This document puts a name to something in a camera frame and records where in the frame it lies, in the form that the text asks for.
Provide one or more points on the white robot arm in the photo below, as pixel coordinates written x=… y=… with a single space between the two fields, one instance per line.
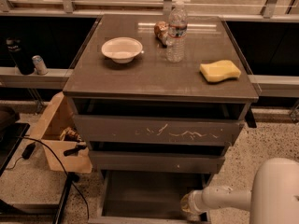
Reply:
x=273 y=198

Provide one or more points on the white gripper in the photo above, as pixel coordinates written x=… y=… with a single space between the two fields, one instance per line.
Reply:
x=196 y=201

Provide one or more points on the black tool in box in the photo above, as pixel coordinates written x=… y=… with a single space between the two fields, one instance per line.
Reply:
x=74 y=150

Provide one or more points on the black power adapter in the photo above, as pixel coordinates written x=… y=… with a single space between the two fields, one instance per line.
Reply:
x=28 y=151

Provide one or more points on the grey top drawer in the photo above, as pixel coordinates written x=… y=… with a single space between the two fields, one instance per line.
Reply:
x=166 y=123

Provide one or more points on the brown crumpled snack bag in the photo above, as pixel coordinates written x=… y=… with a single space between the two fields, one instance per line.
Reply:
x=161 y=31

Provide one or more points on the black metal stand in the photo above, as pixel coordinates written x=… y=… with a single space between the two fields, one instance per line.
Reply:
x=23 y=186

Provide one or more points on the black thermos bottle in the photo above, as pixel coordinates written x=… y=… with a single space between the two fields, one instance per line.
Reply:
x=19 y=56

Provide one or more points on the grey drawer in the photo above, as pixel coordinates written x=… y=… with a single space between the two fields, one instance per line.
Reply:
x=147 y=198
x=166 y=123
x=157 y=157

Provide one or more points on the clear plastic water bottle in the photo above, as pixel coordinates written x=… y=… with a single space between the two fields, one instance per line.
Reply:
x=177 y=30

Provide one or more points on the yellow sponge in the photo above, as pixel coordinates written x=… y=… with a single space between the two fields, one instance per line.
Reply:
x=219 y=71

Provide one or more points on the grey middle drawer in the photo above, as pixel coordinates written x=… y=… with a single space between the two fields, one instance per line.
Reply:
x=157 y=157

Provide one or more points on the open cardboard box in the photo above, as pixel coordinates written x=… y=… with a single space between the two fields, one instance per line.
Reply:
x=56 y=117

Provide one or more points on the grey drawer cabinet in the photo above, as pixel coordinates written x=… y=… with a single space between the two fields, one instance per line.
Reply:
x=150 y=76

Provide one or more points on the grey bottom drawer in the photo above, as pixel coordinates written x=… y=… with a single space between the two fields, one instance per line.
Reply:
x=147 y=198

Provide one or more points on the white bowl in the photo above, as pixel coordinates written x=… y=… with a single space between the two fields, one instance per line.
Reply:
x=122 y=49

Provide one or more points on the silver drink can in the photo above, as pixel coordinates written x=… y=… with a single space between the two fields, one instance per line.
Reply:
x=39 y=64

